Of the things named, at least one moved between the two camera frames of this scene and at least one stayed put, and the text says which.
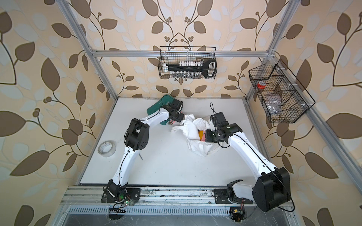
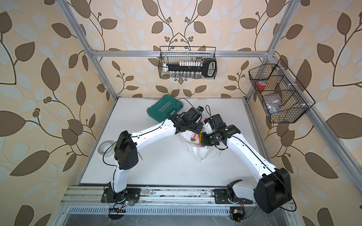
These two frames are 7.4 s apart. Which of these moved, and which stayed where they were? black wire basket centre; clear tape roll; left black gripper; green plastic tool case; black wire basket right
Moved: left black gripper
Stayed: black wire basket right; black wire basket centre; clear tape roll; green plastic tool case
